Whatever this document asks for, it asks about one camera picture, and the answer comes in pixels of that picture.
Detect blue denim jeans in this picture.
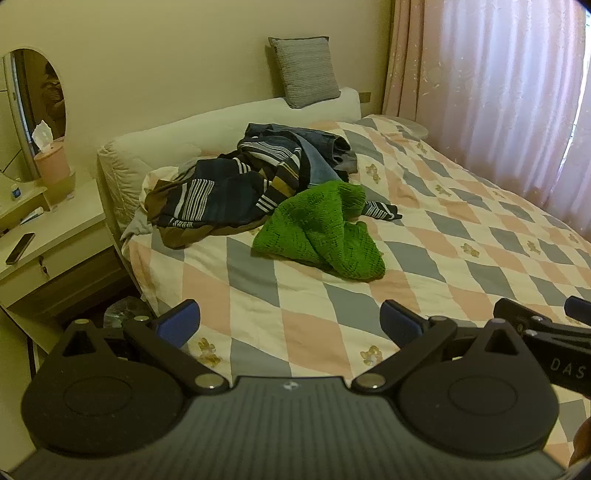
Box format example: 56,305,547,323
244,122,359,191

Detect person's right hand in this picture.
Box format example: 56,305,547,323
569,415,591,468

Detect cream vanity table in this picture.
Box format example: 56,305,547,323
0,173,139,370

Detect pink curtain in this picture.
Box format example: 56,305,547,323
381,0,458,162

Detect white cloth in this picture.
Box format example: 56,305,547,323
139,159,204,208

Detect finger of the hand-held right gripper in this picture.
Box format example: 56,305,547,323
493,298,557,337
566,295,591,324

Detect white sheer curtain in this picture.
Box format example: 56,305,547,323
416,0,591,232

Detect navy striped garment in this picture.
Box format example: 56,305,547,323
145,131,402,250

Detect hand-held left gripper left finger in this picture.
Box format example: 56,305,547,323
60,299,230,395

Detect bed with diamond-pattern sheet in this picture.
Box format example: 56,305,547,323
121,115,591,462

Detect oval mirror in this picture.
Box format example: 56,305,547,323
2,46,68,183

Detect grey pillow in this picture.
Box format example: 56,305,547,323
269,36,342,110

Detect pink tissue holder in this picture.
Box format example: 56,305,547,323
31,120,77,204

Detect cream padded headboard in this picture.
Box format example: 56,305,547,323
97,86,362,232

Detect clear plastic bag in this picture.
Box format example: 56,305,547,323
104,296,153,326

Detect black smartphone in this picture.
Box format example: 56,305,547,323
6,232,36,265

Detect green knit sweater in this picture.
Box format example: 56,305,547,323
250,180,387,282

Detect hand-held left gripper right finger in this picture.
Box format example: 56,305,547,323
351,299,525,395

